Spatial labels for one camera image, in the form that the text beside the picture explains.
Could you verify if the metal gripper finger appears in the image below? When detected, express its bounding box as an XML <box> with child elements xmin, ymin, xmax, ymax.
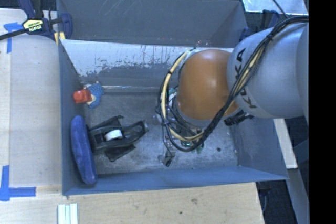
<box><xmin>164</xmin><ymin>149</ymin><xmax>176</xmax><ymax>167</ymax></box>

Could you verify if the black tape dispenser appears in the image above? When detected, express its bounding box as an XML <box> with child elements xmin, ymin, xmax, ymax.
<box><xmin>87</xmin><ymin>114</ymin><xmax>150</xmax><ymax>163</ymax></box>

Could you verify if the blue oval cushion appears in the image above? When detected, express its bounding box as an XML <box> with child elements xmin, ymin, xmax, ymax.
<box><xmin>70</xmin><ymin>115</ymin><xmax>98</xmax><ymax>185</ymax></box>

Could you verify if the red and blue toy figure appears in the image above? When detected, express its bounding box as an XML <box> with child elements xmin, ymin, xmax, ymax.
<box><xmin>72</xmin><ymin>81</ymin><xmax>105</xmax><ymax>109</ymax></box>

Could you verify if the grey metal bin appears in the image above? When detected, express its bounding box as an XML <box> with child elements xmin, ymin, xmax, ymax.
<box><xmin>55</xmin><ymin>0</ymin><xmax>290</xmax><ymax>196</ymax></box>

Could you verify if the pale wood board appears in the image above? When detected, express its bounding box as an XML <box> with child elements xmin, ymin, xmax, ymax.
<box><xmin>9</xmin><ymin>34</ymin><xmax>64</xmax><ymax>188</ymax></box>

